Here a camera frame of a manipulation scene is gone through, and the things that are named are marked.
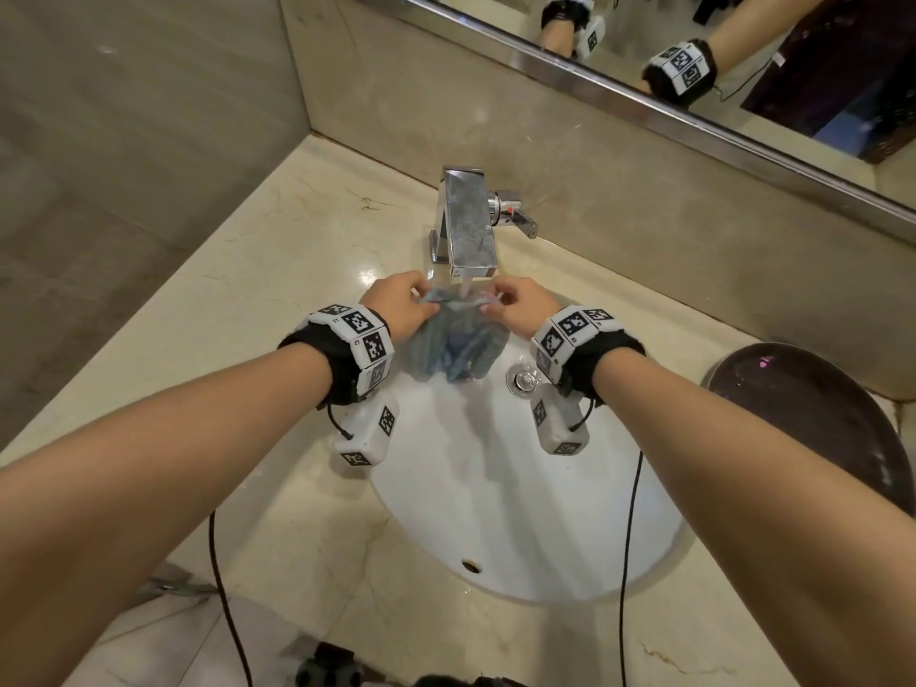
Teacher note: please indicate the person's left hand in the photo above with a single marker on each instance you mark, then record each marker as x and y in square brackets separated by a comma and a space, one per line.
[390, 304]

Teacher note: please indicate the person's right hand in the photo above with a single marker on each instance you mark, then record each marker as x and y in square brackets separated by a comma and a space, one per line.
[526, 304]

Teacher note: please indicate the person's left fingers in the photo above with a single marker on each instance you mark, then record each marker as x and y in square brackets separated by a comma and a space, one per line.
[422, 287]

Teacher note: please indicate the person's right fingers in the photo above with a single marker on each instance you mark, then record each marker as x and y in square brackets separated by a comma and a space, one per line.
[501, 293]

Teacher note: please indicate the blue wet cloth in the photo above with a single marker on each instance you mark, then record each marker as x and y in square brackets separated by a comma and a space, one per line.
[458, 343]

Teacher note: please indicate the person's left forearm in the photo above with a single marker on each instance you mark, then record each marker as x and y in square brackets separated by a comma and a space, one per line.
[143, 486]

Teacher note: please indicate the person's right forearm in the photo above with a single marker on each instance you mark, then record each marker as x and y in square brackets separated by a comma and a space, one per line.
[751, 486]

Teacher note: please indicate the chrome square faucet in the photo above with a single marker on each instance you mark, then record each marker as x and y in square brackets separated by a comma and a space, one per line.
[465, 221]

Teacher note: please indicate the black marker wristband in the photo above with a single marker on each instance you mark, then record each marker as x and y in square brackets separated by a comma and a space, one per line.
[572, 332]
[358, 336]

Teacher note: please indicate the chrome drain plug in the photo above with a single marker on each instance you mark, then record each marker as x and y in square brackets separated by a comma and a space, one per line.
[523, 379]

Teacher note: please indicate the white sink basin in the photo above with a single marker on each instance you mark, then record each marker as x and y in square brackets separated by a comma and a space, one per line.
[515, 515]

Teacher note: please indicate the dark round bowl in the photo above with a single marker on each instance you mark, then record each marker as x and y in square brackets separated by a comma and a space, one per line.
[808, 407]

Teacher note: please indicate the black device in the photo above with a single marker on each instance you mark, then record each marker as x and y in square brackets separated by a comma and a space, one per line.
[333, 669]

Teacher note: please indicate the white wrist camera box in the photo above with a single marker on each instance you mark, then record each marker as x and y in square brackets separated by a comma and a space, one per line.
[558, 422]
[368, 436]

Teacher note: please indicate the wall mirror with metal frame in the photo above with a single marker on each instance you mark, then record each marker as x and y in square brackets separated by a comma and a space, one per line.
[801, 100]

